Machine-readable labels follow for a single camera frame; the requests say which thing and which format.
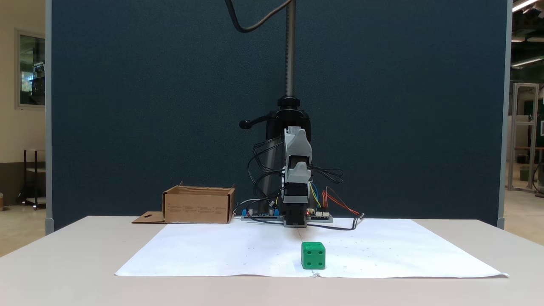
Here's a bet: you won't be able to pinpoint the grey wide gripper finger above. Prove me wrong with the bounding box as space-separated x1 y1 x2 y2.
283 126 313 157

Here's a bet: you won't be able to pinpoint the green dice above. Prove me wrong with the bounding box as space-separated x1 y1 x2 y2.
301 242 326 270

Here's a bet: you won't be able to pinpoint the motor controller circuit board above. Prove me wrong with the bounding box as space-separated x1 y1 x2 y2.
306 208 334 223

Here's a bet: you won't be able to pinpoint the blue power circuit board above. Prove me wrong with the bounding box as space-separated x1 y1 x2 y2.
241 207 283 221

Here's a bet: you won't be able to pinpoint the brown cardboard box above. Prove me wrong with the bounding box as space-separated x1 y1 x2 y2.
132 181 236 225

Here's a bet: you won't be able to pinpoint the white paper sheet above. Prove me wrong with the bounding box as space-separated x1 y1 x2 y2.
115 219 509 279

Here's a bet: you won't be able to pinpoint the dark blue partition panel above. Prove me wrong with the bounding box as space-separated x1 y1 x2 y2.
45 0 513 232

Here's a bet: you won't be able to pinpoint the ceiling strip light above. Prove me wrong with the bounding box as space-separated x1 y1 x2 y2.
512 0 539 13

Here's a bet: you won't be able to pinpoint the black shelf cart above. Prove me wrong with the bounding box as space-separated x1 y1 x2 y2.
17 148 46 210

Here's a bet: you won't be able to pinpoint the black servo wire loop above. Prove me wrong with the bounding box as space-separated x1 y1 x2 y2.
248 138 285 187
309 165 344 184

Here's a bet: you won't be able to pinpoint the yellow jumper wire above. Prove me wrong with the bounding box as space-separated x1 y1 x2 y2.
310 181 322 209

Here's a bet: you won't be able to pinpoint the long black servo wire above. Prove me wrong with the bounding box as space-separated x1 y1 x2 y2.
251 168 284 214

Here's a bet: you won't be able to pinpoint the red orange jumper wires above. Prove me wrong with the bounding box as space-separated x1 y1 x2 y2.
322 186 362 216

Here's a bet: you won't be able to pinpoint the grey white supply cable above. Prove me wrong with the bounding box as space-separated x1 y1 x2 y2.
232 198 266 215

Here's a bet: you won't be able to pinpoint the black cable with white connector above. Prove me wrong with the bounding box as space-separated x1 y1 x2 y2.
306 212 365 231

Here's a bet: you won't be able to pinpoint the black camera stand with pole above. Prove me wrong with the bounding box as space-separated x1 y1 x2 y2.
239 0 313 213

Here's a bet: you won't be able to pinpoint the thick black camera cable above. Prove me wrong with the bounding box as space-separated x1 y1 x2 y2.
224 0 295 34

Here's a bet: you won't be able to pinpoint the aluminium frame rack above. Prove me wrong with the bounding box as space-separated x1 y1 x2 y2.
507 82 541 193

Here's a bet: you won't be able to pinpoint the framed wall window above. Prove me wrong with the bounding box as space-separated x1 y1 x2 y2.
15 29 46 110

